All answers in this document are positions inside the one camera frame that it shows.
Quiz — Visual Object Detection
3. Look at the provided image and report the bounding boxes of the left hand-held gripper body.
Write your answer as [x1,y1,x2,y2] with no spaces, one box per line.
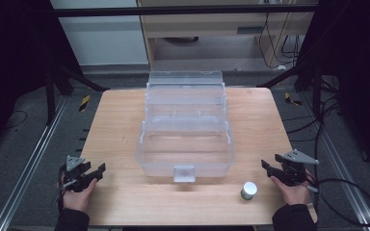
[62,155,91,193]

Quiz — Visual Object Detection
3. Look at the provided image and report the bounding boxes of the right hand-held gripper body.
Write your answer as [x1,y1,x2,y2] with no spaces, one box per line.
[281,148,320,188]

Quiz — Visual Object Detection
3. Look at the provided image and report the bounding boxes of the person's right hand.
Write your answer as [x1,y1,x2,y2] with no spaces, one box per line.
[269,175,311,207]

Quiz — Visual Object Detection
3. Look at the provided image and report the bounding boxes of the person's left hand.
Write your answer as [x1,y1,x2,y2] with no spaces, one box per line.
[62,177,99,214]

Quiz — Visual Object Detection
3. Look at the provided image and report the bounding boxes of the small silver can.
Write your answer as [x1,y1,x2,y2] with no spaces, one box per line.
[240,181,258,202]

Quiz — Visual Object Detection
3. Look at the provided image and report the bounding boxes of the yellow-black floor tape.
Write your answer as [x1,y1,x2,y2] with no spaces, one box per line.
[283,91,304,107]
[78,93,92,113]

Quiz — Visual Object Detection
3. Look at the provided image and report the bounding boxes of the black metal stand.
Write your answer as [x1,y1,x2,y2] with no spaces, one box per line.
[255,61,324,120]
[42,57,111,127]

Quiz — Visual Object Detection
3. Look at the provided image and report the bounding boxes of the clear plastic storage box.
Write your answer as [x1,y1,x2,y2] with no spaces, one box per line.
[135,69,236,184]

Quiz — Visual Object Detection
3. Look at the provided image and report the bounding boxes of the black curtain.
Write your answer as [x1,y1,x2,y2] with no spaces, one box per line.
[297,0,370,179]
[0,0,85,158]

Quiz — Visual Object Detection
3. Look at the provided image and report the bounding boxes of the white cabinet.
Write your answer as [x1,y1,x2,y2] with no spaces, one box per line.
[49,0,149,67]

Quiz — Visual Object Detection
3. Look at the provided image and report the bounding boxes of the light wooden desk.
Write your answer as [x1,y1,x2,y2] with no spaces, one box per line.
[136,0,320,69]

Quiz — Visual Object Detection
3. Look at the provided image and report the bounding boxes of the black horizontal bar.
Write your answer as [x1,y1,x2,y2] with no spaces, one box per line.
[46,5,321,17]

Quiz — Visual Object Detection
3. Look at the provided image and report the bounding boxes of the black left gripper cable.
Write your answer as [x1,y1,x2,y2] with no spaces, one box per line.
[51,164,78,215]

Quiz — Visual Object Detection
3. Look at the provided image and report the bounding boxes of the black floor cables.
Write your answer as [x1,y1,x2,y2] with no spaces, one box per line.
[281,76,343,143]

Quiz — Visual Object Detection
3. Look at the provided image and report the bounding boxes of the aluminium floor rail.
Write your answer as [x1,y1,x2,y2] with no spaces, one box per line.
[0,95,69,231]
[298,90,370,231]

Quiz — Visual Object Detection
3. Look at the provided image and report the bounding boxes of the thin black floor cable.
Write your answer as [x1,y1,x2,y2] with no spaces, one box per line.
[5,109,29,130]

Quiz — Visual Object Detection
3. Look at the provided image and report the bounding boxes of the black cables under desk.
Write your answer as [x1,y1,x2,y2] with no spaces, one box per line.
[257,12,304,70]

